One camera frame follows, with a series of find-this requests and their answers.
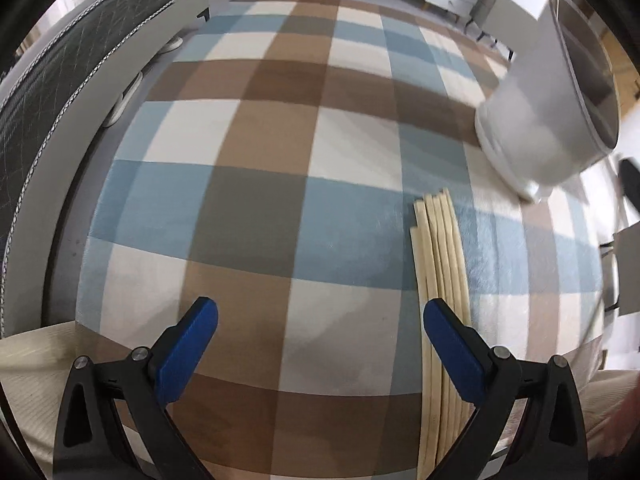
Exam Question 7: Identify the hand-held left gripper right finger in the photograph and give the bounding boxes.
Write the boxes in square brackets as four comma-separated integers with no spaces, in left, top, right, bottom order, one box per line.
[422,298,590,480]

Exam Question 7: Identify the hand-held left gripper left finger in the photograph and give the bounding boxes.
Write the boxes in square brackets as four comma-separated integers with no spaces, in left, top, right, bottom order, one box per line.
[52,296,219,480]

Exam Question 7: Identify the pile of beige chopsticks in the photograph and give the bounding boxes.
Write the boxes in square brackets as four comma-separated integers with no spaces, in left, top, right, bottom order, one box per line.
[410,187,473,480]

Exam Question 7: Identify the white plastic utensil holder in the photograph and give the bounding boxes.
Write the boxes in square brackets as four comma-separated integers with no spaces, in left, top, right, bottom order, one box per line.
[474,0,621,204]

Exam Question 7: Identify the beige ribbed cloth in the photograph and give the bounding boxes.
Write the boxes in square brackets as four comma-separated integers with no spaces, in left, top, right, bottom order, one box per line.
[0,324,81,461]
[585,370,640,461]

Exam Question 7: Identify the grey chair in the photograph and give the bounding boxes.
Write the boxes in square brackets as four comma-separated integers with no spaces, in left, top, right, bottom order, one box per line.
[602,230,640,316]

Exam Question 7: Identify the checked tablecloth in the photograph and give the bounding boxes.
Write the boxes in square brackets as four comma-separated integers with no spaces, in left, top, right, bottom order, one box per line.
[75,0,608,480]

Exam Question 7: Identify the dark quilted mattress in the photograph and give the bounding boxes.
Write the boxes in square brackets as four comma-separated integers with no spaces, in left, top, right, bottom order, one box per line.
[0,0,196,241]

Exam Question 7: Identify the grey side cabinet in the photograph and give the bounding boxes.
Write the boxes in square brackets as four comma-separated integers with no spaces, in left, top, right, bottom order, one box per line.
[470,0,543,61]

